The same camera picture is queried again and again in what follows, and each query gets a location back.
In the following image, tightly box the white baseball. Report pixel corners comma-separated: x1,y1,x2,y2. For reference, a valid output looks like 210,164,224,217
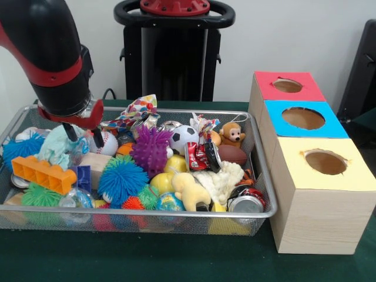
89,131,119,156

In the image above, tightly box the dark green tablecloth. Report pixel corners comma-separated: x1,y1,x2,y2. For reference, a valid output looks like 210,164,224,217
0,99,376,282
352,107,376,126

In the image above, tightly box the plain wooden block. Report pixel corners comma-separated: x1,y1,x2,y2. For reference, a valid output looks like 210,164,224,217
79,152,113,174

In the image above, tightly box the brown monkey plush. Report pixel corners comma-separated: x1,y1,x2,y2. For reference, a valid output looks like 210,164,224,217
219,122,247,149

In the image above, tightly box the crushed clear plastic bottle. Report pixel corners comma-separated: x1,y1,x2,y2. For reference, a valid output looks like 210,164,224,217
68,132,91,166
58,187,95,209

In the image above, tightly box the purple spiky ball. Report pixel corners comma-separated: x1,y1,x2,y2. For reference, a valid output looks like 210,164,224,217
129,125,174,179

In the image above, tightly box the crushed red soda can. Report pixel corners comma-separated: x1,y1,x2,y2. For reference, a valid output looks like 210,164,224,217
184,140,223,173

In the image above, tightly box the blue stringy rubber ball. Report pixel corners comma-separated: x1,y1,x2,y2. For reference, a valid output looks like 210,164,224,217
98,155,150,206

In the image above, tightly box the orange toy brick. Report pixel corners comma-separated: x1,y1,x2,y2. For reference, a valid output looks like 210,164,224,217
11,155,78,196

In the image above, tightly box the wooden box with three holes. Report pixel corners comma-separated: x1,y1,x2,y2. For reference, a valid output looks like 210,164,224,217
248,71,376,255

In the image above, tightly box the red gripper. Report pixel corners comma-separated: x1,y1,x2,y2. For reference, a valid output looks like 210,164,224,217
37,99,105,148

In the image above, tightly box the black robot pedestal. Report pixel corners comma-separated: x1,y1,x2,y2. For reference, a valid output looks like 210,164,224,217
113,0,236,102

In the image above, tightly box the blue toy brick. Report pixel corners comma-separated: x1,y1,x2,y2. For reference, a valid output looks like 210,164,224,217
69,165,92,192

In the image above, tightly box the small soccer ball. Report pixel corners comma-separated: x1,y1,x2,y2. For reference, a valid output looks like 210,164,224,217
169,125,200,156

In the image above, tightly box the silver wire mesh bin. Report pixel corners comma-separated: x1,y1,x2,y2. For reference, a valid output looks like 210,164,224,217
0,105,278,236

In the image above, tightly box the yellow plush animal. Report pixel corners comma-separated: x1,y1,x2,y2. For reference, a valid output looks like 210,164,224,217
171,172,212,212

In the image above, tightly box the light teal cloth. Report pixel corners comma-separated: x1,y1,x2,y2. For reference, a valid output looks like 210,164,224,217
38,126,80,171

